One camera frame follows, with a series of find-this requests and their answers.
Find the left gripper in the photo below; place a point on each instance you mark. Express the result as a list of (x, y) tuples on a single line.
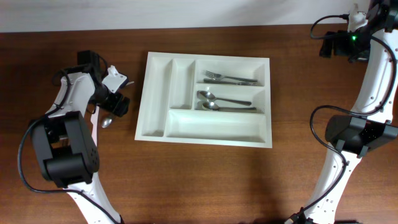
[(111, 106)]

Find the pink plastic knife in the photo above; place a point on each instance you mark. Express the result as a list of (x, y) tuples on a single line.
[(94, 122)]

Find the large metal spoon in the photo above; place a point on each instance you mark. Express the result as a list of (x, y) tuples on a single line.
[(209, 97), (211, 106)]

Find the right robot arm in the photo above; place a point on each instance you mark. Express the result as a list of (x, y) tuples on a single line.
[(370, 37)]

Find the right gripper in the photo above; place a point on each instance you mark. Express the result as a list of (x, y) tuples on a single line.
[(341, 37)]

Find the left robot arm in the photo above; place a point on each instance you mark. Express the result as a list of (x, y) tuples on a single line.
[(65, 137)]

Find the white plastic cutlery tray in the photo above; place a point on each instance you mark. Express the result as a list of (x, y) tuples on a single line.
[(170, 110)]

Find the metal fork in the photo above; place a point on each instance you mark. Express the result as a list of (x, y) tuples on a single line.
[(206, 80), (217, 76)]

